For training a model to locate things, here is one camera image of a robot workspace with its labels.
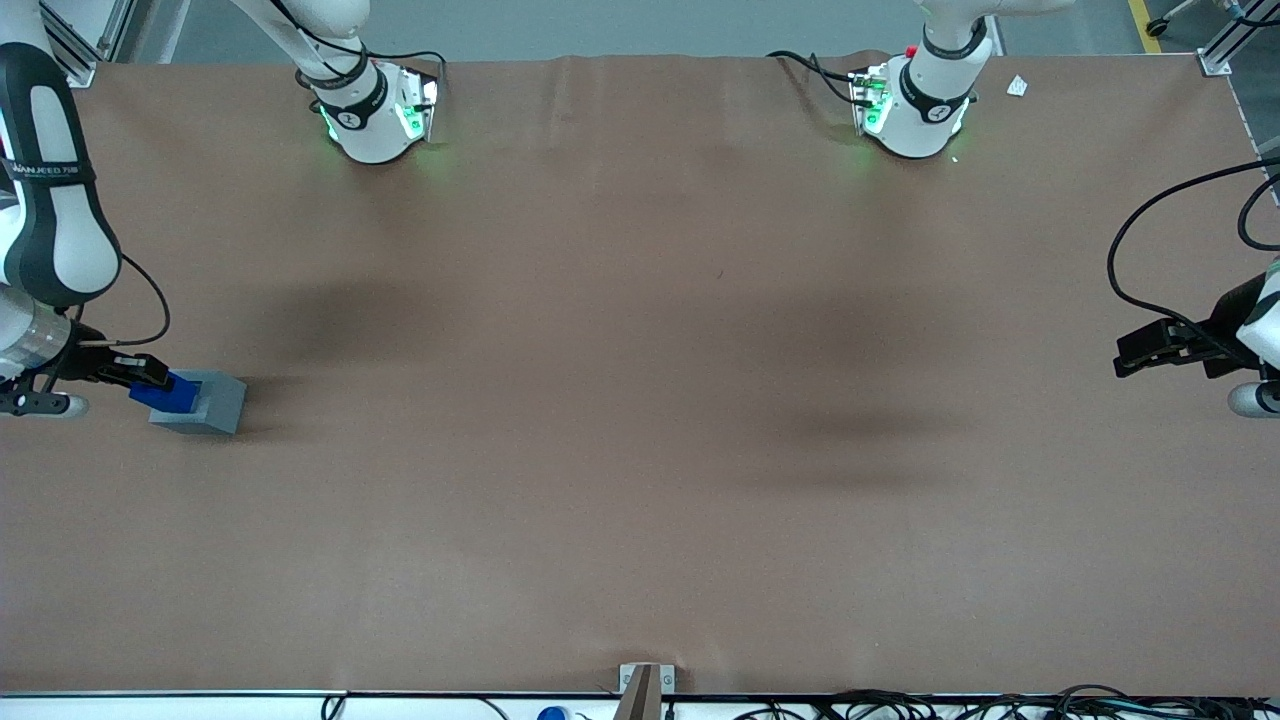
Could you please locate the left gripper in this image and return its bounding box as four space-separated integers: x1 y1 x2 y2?
1113 258 1280 381

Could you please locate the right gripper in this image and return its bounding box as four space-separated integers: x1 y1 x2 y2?
0 328 172 394

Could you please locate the blue plastic part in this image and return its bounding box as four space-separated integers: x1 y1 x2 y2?
129 375 201 413

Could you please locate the gray square base block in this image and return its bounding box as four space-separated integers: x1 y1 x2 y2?
149 371 247 435

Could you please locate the black caster wheel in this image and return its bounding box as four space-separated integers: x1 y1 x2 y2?
1145 0 1201 39

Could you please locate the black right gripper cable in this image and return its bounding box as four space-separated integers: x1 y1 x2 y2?
75 255 172 348

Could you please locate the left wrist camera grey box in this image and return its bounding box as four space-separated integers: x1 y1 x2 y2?
1228 380 1280 419

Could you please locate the long black left gripper cable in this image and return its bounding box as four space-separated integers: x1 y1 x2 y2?
1106 158 1280 331

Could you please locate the short black looped cable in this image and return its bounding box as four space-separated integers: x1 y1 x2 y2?
1237 175 1280 252

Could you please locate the black right arm base cable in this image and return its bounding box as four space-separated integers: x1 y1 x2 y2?
270 0 447 101

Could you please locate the black arm base cable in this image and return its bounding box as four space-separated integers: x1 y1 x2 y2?
767 50 863 107
270 0 447 101

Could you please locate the black cable tangle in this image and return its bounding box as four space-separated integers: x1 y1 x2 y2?
735 685 1280 720

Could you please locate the black left arm base cable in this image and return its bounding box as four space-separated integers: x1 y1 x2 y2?
767 50 863 107

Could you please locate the gray metal bracket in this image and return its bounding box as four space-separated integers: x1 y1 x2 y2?
619 663 676 696

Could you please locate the brown camera post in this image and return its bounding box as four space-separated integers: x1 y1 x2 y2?
612 665 663 720

